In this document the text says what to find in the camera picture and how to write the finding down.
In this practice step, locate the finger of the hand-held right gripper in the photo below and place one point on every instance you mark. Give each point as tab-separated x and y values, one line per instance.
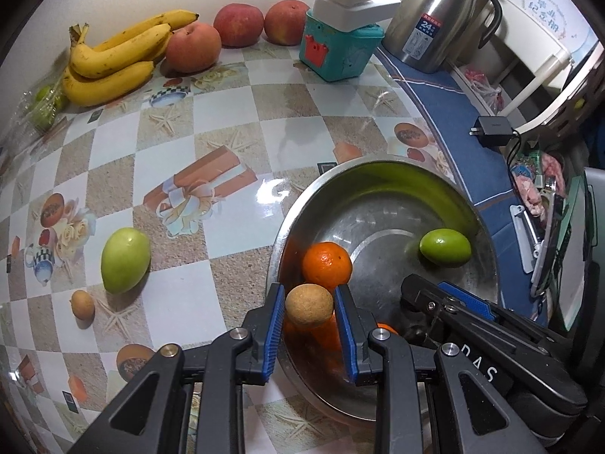
425	298
465	295

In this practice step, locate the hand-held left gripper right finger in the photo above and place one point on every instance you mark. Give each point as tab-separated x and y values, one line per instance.
345	335

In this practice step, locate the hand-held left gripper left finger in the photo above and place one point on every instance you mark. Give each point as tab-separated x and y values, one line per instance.
272	331

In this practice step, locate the orange mandarin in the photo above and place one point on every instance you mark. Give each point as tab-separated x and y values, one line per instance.
316	343
327	265
386	328

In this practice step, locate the black plum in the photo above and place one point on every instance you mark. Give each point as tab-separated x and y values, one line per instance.
416	335

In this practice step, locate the brown longan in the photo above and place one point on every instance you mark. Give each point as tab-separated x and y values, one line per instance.
82	303
309	305

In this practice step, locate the green mango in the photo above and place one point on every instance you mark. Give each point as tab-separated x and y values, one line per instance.
125	260
444	246

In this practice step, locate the steel bowl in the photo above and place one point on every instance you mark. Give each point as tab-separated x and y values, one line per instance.
378	208

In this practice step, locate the pink printed packet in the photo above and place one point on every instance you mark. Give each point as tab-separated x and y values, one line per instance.
536	189

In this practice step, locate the black charger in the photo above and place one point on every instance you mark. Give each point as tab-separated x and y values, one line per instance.
494	128

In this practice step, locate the pink plastic bag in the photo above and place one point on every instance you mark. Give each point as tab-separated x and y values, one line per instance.
482	84

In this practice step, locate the printed checkered tablecloth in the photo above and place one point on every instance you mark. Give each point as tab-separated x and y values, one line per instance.
227	118

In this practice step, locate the white plastic rack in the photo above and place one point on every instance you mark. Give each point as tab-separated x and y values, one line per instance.
543	59

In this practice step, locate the teal toy box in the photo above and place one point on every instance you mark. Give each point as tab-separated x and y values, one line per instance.
338	54

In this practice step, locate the steel thermos jug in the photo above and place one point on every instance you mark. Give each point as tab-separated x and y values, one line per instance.
439	14

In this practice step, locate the red peach left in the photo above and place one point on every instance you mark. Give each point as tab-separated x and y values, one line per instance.
193	48

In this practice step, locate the yellow banana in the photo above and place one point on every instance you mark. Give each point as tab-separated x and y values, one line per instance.
108	86
118	52
142	26

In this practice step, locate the white printed card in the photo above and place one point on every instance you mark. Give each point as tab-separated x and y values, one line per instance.
553	4

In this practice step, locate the red apple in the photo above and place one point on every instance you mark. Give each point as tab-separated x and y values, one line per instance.
238	24
288	22

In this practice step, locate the small green fruit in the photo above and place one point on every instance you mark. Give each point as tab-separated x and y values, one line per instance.
47	106

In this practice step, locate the clear plastic bag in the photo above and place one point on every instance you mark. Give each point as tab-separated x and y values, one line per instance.
28	113

